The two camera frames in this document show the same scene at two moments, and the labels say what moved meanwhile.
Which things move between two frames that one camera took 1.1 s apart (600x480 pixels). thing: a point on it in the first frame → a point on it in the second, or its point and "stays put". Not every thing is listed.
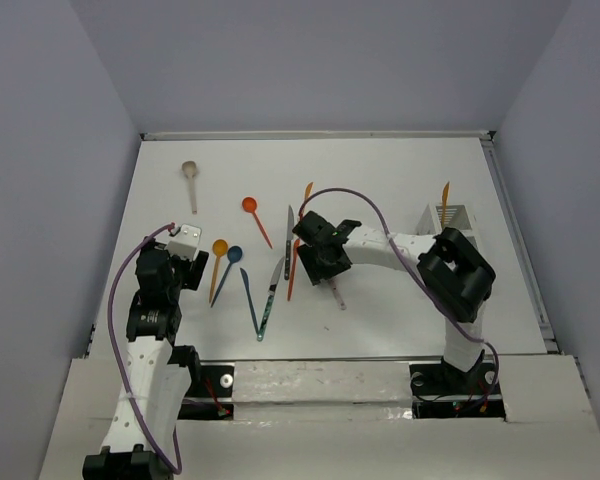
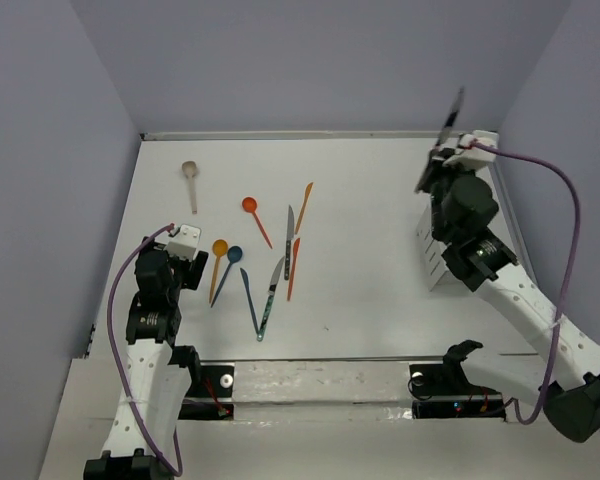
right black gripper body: [317, 265] → [436, 174]
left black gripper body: [182, 277] stays put
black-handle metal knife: [290, 233] stays put
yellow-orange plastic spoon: [219, 249] stays put
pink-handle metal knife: [333, 284] → [450, 120]
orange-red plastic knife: [296, 245] stays put
